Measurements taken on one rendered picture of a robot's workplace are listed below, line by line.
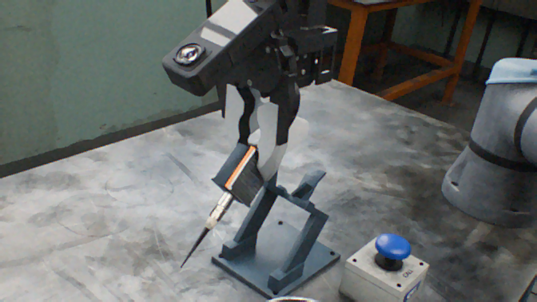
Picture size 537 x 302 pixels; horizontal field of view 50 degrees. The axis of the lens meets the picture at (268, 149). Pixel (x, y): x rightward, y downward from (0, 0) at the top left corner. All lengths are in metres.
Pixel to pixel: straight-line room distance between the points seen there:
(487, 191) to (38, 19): 1.67
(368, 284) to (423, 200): 0.29
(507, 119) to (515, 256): 0.19
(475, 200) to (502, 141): 0.10
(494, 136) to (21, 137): 1.77
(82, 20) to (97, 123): 0.44
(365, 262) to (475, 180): 0.30
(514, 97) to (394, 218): 0.23
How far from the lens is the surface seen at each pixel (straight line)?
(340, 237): 0.78
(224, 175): 0.57
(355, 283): 0.67
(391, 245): 0.66
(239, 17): 0.51
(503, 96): 0.88
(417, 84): 3.30
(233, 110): 0.58
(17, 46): 2.17
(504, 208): 0.92
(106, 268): 0.68
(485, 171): 0.91
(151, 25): 2.50
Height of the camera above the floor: 1.23
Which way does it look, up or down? 26 degrees down
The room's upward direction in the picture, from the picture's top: 9 degrees clockwise
